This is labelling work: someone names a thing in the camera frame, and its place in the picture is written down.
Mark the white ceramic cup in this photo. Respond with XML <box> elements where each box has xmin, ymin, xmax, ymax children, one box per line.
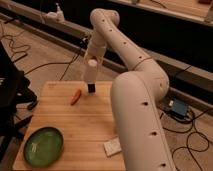
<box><xmin>83</xmin><ymin>59</ymin><xmax>98</xmax><ymax>84</ymax></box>

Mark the blue power box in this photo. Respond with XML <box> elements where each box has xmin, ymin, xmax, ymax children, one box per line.
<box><xmin>169</xmin><ymin>99</ymin><xmax>188</xmax><ymax>118</ymax></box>

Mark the beige sponge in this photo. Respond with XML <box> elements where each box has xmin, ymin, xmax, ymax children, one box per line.
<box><xmin>103</xmin><ymin>137</ymin><xmax>121</xmax><ymax>157</ymax></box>

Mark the white device on rail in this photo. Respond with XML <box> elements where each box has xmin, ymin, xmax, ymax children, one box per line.
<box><xmin>44</xmin><ymin>4</ymin><xmax>65</xmax><ymax>22</ymax></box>

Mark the black chair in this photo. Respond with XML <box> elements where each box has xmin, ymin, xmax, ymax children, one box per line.
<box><xmin>0</xmin><ymin>42</ymin><xmax>37</xmax><ymax>162</ymax></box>

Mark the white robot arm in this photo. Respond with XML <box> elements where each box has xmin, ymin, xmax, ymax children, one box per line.
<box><xmin>83</xmin><ymin>8</ymin><xmax>176</xmax><ymax>171</ymax></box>

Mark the black eraser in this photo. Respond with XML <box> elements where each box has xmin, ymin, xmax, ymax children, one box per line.
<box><xmin>87</xmin><ymin>84</ymin><xmax>96</xmax><ymax>93</ymax></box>

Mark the green plate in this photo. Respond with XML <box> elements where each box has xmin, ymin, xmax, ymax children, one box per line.
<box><xmin>23</xmin><ymin>127</ymin><xmax>64</xmax><ymax>168</ymax></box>

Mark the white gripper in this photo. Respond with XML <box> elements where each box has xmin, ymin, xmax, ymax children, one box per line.
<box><xmin>83</xmin><ymin>41</ymin><xmax>107</xmax><ymax>80</ymax></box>

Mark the black floor cable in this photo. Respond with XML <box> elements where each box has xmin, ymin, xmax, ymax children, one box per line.
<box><xmin>0</xmin><ymin>23</ymin><xmax>91</xmax><ymax>81</ymax></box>

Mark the black cable by box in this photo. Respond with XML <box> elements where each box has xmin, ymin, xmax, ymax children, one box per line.
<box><xmin>159</xmin><ymin>99</ymin><xmax>213</xmax><ymax>171</ymax></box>

